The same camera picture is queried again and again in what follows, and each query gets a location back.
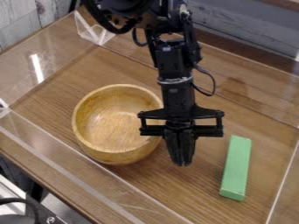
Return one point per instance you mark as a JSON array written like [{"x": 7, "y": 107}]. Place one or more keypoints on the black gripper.
[{"x": 179, "y": 115}]

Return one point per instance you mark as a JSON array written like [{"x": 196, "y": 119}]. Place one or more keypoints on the brown wooden bowl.
[{"x": 106, "y": 124}]

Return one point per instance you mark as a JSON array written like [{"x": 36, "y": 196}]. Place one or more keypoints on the green rectangular block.
[{"x": 235, "y": 175}]

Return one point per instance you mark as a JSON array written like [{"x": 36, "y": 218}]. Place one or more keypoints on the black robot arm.
[{"x": 166, "y": 21}]

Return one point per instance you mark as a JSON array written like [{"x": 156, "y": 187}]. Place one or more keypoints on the clear acrylic corner bracket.
[{"x": 92, "y": 33}]

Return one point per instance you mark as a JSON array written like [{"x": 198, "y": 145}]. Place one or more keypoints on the black metal table bracket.
[{"x": 47, "y": 217}]

